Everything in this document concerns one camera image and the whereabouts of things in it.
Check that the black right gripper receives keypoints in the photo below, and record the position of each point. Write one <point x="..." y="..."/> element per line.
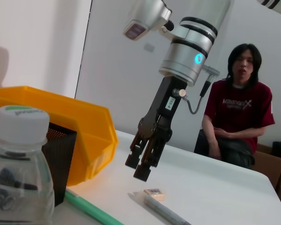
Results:
<point x="165" y="105"/>

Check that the person in red shirt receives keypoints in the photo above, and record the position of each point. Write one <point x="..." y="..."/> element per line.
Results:
<point x="238" y="110"/>

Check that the yellow plastic bin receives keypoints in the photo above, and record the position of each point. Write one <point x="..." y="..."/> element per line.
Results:
<point x="68" y="112"/>

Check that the black mesh pen holder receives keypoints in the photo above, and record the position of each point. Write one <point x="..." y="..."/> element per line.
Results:
<point x="61" y="164"/>

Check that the brown cardboard box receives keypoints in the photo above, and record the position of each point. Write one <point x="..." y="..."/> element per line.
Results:
<point x="271" y="168"/>

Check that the grey marker pen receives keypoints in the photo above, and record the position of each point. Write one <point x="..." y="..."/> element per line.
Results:
<point x="164" y="209"/>

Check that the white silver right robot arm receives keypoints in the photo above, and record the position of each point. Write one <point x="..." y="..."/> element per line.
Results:
<point x="189" y="51"/>

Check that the green utility knife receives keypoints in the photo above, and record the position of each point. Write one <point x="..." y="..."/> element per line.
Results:
<point x="93" y="208"/>

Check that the small white barcode eraser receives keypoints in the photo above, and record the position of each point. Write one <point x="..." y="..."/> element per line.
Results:
<point x="154" y="194"/>

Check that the white wall socket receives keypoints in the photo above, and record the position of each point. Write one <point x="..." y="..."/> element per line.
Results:
<point x="149" y="47"/>

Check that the clear plastic water bottle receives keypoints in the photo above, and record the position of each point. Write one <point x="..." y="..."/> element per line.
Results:
<point x="18" y="168"/>

